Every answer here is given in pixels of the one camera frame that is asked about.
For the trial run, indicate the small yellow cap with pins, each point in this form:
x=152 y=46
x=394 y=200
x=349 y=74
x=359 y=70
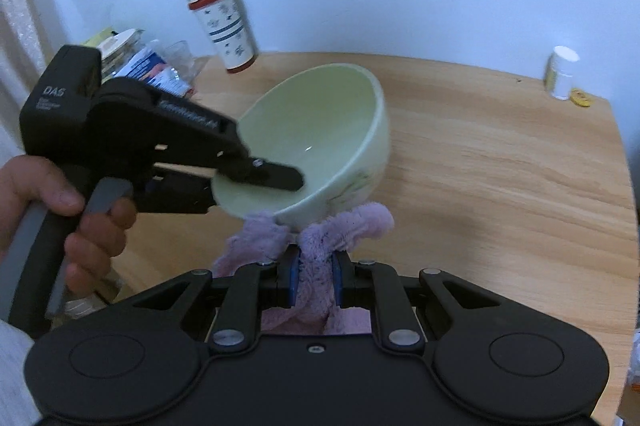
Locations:
x=581 y=98

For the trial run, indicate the clear drinking glass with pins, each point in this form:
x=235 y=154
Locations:
x=180 y=53

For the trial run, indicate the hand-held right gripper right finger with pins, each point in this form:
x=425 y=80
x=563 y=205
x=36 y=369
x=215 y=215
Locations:
x=336 y=283

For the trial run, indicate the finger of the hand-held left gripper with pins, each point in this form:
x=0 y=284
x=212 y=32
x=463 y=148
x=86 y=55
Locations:
x=275 y=176
x=180 y=196

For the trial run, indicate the pale green bowl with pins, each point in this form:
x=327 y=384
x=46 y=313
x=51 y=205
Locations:
x=320 y=115

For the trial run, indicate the beige curtain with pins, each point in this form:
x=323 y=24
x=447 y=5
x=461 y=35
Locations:
x=15 y=30

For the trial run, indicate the pink cloth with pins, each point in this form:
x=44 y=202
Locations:
x=320 y=246

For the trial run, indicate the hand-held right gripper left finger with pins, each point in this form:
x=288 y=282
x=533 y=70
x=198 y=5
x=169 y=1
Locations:
x=295 y=283

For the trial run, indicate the blue printed packet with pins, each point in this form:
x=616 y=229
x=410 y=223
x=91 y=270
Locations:
x=150 y=68

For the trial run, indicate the small white bottle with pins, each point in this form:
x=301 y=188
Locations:
x=561 y=73

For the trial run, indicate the glass kettle with beige lid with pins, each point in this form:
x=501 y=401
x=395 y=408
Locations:
x=117 y=43

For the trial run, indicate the white cloth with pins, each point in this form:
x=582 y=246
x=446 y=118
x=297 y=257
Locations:
x=15 y=376

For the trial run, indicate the person's left hand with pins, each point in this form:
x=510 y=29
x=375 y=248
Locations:
x=100 y=246

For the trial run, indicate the white tumbler with red lid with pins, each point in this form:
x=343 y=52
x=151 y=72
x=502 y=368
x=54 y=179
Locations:
x=225 y=30

